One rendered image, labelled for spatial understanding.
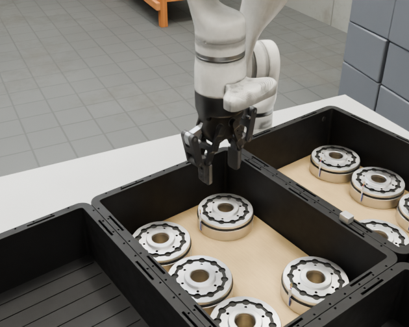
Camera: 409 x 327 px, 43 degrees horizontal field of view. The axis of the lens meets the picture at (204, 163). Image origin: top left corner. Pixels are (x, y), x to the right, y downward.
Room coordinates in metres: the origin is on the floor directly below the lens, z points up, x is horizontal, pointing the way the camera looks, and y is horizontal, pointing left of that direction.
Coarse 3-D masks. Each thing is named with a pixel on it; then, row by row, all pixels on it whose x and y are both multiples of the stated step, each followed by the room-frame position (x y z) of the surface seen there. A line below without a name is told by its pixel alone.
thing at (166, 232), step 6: (162, 228) 0.69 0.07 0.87; (150, 234) 0.68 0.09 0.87; (156, 234) 0.68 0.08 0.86; (162, 234) 0.68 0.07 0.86; (168, 234) 0.68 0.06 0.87; (150, 240) 0.66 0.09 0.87; (168, 240) 0.66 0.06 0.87; (174, 240) 0.67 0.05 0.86; (150, 246) 0.65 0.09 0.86; (156, 246) 0.65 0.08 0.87; (162, 246) 0.65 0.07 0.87; (168, 246) 0.65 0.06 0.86
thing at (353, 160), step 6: (318, 150) 0.96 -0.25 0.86; (324, 150) 0.96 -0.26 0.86; (342, 150) 0.97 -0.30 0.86; (348, 150) 0.96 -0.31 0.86; (312, 156) 0.94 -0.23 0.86; (318, 156) 0.94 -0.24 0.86; (348, 156) 0.94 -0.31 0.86; (354, 156) 0.94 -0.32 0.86; (318, 162) 0.91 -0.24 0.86; (324, 162) 0.91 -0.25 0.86; (330, 162) 0.91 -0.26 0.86; (348, 162) 0.91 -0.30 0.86; (354, 162) 0.92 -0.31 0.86; (324, 168) 0.90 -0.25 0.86; (330, 168) 0.89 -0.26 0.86; (336, 168) 0.89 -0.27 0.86; (342, 168) 0.89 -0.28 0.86; (348, 168) 0.89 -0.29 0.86; (354, 168) 0.90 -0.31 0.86
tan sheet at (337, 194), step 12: (288, 168) 0.94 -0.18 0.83; (300, 168) 0.94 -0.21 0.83; (360, 168) 0.94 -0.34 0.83; (300, 180) 0.89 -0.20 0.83; (312, 180) 0.89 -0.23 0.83; (324, 192) 0.85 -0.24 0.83; (336, 192) 0.85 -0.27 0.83; (348, 192) 0.85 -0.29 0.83; (408, 192) 0.85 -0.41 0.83; (336, 204) 0.81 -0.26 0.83; (348, 204) 0.81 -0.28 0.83; (360, 204) 0.81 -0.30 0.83; (360, 216) 0.77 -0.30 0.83; (372, 216) 0.77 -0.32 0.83; (384, 216) 0.77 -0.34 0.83
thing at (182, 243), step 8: (152, 224) 0.71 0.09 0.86; (160, 224) 0.71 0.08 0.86; (168, 224) 0.71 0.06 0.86; (176, 224) 0.71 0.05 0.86; (136, 232) 0.69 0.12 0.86; (144, 232) 0.69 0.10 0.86; (176, 232) 0.69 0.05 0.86; (184, 232) 0.69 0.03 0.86; (144, 240) 0.67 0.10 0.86; (176, 240) 0.67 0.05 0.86; (184, 240) 0.67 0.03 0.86; (152, 248) 0.65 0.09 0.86; (168, 248) 0.65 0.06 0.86; (176, 248) 0.65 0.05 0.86; (184, 248) 0.65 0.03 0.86; (160, 256) 0.63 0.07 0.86; (168, 256) 0.63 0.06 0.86; (176, 256) 0.63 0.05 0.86
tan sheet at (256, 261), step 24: (192, 216) 0.77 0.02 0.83; (192, 240) 0.71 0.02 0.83; (216, 240) 0.71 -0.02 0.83; (240, 240) 0.71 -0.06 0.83; (264, 240) 0.71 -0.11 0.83; (240, 264) 0.64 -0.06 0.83; (264, 264) 0.64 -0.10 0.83; (240, 288) 0.59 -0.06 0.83; (264, 288) 0.59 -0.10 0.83; (288, 312) 0.54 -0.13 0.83
